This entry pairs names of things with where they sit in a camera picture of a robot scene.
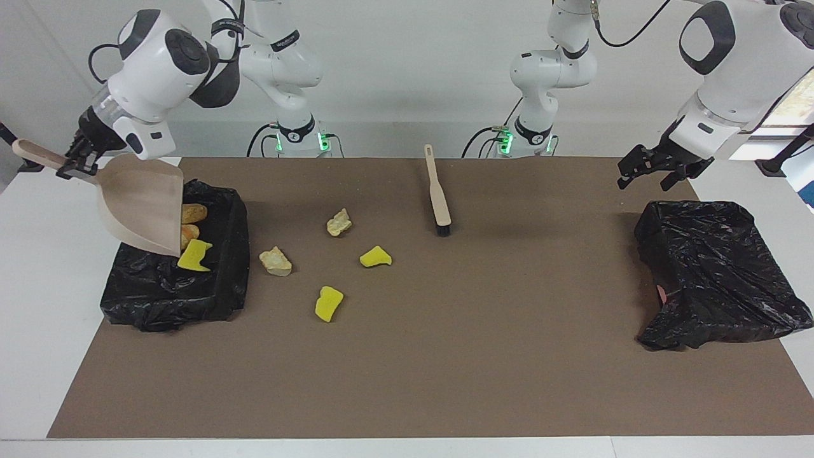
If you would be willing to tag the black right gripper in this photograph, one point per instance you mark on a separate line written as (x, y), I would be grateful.
(102, 137)

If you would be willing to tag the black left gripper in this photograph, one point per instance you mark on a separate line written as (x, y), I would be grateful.
(675, 151)

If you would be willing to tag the beige plastic dustpan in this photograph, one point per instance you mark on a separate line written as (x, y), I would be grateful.
(143, 203)

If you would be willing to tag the brown toy bread roll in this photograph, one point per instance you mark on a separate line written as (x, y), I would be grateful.
(194, 214)

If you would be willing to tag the pale toy pastry piece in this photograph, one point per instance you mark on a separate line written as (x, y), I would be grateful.
(338, 223)
(275, 262)
(189, 234)

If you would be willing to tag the notched yellow sponge piece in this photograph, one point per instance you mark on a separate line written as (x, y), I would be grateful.
(194, 257)

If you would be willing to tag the beige hand brush black bristles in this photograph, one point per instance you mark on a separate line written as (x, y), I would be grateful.
(439, 197)

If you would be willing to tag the oblong yellow sponge piece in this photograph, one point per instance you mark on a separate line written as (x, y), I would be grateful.
(328, 304)

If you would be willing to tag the curved yellow sponge wedge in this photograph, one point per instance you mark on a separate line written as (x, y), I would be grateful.
(375, 257)

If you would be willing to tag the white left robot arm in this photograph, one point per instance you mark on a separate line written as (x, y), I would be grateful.
(553, 70)

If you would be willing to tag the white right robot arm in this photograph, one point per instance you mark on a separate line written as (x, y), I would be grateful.
(159, 70)

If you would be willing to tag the black-bagged bin with pink patch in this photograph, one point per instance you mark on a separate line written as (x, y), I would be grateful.
(712, 273)

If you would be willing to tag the black-bagged trash bin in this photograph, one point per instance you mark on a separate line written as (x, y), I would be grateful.
(172, 299)

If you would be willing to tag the bright window with white sill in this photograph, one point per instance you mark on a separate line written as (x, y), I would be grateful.
(798, 108)

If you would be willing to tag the brown paper table mat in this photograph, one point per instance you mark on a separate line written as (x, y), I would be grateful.
(407, 381)

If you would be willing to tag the black camera stand foot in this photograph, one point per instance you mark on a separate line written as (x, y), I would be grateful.
(6, 132)
(772, 166)

